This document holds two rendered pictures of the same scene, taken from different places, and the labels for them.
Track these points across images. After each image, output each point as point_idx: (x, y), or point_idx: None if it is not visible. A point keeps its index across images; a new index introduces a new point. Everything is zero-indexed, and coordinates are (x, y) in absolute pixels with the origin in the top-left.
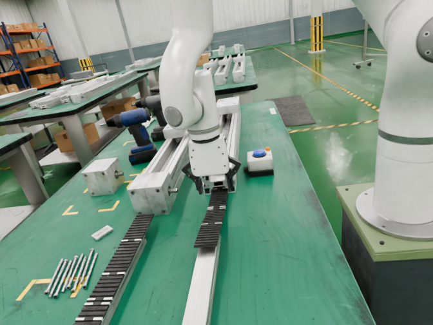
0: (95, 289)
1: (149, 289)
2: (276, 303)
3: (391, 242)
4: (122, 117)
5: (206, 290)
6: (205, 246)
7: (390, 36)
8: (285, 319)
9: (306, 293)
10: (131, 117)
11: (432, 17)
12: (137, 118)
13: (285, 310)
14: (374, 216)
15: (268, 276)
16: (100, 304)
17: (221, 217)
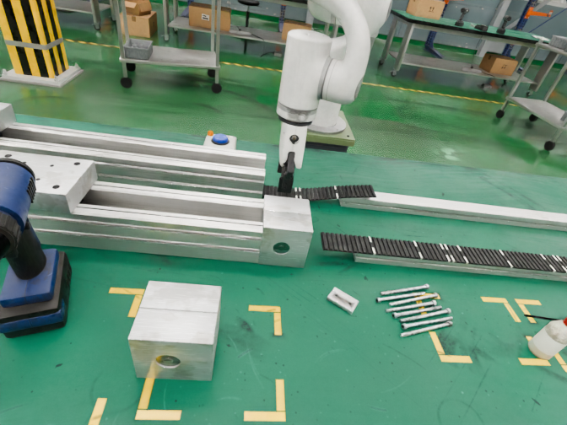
0: (438, 258)
1: (406, 238)
2: (393, 181)
3: (346, 133)
4: (14, 211)
5: (407, 196)
6: (374, 190)
7: (370, 7)
8: (402, 180)
9: (382, 170)
10: (24, 196)
11: (391, 0)
12: (32, 194)
13: (396, 179)
14: (328, 129)
15: (375, 180)
16: (448, 250)
17: (322, 187)
